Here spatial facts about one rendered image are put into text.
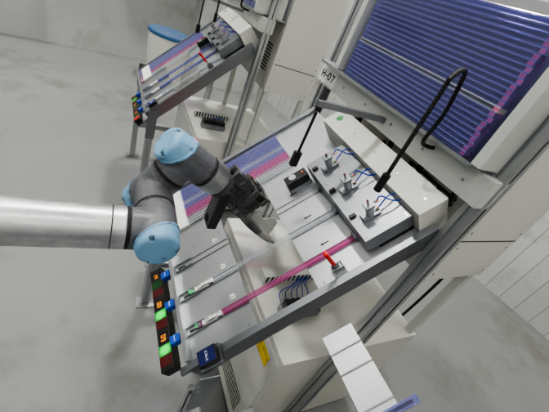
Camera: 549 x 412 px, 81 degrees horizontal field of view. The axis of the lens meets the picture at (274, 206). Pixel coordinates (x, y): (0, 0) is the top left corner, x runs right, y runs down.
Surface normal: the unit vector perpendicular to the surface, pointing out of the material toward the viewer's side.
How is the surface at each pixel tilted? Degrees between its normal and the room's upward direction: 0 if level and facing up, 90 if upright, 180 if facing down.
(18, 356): 0
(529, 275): 90
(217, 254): 44
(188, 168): 91
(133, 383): 0
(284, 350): 0
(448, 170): 90
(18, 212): 28
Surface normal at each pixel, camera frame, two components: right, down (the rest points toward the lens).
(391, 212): -0.35, -0.58
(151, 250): 0.33, 0.64
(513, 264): -0.76, 0.11
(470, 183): -0.87, -0.05
